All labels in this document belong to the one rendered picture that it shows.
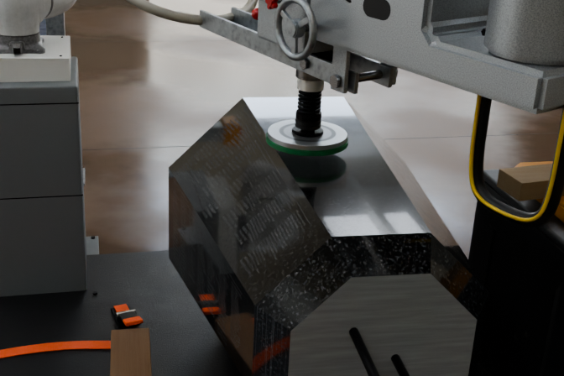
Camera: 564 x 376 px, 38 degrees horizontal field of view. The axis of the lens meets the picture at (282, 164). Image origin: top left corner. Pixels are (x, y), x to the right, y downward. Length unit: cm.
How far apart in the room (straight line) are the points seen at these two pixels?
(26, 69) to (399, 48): 151
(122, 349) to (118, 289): 58
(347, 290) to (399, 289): 11
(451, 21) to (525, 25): 23
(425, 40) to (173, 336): 155
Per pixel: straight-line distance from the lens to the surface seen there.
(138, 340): 264
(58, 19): 389
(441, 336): 186
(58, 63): 288
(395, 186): 203
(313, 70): 203
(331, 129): 221
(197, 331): 289
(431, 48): 167
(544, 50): 155
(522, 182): 214
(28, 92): 285
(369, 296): 174
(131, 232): 358
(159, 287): 314
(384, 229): 180
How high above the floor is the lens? 160
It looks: 22 degrees down
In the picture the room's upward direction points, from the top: 3 degrees clockwise
